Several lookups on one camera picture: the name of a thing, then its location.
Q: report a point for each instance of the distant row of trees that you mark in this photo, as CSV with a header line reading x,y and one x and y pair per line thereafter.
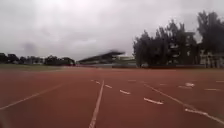
x,y
33,60

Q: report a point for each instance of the green grass field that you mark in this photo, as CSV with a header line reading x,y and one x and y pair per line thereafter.
x,y
23,67

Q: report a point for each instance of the pale building behind trees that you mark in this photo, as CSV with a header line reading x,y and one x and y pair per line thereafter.
x,y
211,59

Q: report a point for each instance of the grandstand building with roof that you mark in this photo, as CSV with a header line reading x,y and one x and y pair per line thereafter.
x,y
103,58

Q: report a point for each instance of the red running track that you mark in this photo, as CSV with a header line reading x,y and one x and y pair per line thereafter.
x,y
66,106

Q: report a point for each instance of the row of dark trees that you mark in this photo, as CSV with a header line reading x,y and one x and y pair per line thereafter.
x,y
173,46

